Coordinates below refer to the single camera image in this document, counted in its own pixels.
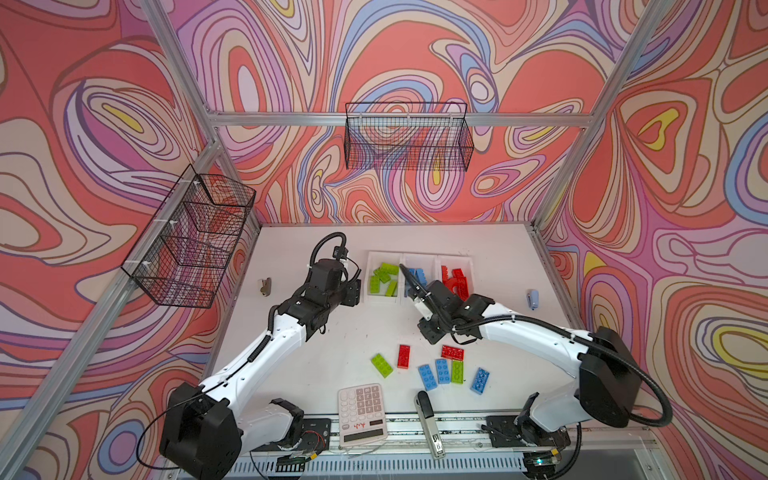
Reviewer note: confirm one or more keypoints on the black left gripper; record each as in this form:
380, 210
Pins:
353, 293

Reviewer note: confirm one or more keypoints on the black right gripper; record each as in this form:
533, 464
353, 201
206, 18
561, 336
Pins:
433, 335

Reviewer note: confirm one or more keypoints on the blue lego brick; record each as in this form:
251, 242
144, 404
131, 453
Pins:
442, 371
419, 275
479, 382

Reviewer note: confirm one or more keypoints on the green lego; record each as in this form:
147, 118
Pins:
392, 289

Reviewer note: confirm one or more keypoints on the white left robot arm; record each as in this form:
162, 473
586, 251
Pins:
205, 429

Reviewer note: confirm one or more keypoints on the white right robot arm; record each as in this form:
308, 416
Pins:
606, 383

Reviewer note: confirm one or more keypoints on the white container left compartment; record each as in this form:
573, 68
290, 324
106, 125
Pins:
375, 282

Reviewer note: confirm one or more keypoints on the white container compartment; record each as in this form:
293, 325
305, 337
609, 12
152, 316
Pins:
463, 262
375, 282

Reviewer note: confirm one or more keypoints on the white container right compartment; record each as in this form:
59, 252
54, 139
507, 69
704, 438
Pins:
463, 262

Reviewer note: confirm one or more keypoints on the olive small object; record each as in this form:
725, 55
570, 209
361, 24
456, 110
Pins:
265, 287

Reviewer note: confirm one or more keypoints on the red lego brick studs up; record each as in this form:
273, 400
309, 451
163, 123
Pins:
452, 353

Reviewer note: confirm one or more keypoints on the red lego brick upside down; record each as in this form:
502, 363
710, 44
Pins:
403, 358

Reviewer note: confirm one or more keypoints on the green lego brick glossy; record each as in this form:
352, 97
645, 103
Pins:
381, 365

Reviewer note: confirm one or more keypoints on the green lego brick studs up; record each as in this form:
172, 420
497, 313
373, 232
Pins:
457, 372

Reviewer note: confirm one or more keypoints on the light blue lego studs up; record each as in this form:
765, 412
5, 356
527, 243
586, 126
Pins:
428, 378

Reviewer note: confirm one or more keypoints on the black silver stapler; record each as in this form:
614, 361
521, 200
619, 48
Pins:
429, 425

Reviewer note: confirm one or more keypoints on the light blue small stapler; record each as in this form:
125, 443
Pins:
532, 297

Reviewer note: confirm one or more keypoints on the white pink calculator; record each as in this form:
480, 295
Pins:
361, 415

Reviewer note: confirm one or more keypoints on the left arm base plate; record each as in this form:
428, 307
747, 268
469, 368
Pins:
313, 436

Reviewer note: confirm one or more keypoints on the black wire basket back wall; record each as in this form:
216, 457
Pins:
407, 135

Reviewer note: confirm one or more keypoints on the black wire basket wall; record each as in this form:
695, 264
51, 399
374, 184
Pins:
192, 239
407, 135

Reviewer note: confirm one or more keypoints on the black wire basket left wall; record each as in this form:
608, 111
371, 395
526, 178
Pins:
192, 239

